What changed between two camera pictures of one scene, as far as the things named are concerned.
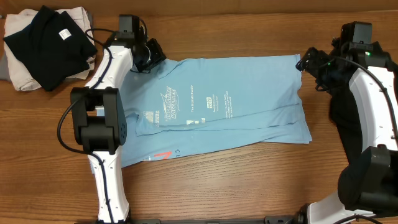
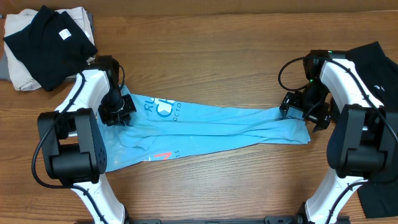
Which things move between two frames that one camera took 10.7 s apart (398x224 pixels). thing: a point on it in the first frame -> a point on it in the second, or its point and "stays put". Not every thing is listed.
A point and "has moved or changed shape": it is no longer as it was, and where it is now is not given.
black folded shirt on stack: x=53 y=47 stays put
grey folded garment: x=4 y=71 stays put
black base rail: x=275 y=219 stays put
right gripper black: x=310 y=61 -> x=302 y=111
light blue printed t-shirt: x=189 y=103 has moved or changed shape
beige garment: x=22 y=79 -> x=80 y=17
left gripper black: x=158 y=55 -> x=117 y=120
